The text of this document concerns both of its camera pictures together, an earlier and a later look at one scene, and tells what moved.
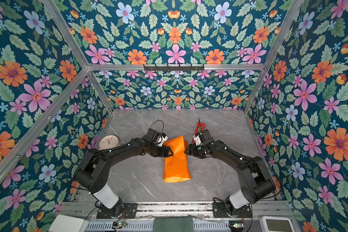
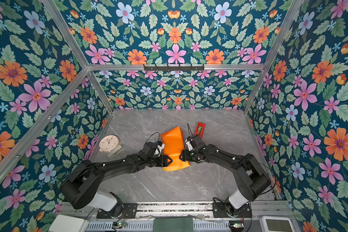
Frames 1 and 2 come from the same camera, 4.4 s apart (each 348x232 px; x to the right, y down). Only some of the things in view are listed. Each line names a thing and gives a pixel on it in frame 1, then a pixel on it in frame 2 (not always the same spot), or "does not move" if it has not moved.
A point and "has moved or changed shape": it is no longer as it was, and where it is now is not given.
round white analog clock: (108, 141) does not move
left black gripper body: (157, 152) → (155, 161)
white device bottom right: (276, 224) does not move
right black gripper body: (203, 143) → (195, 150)
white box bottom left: (63, 223) does not move
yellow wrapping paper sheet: (176, 166) has moved or changed shape
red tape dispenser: (202, 125) does not move
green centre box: (173, 224) does not move
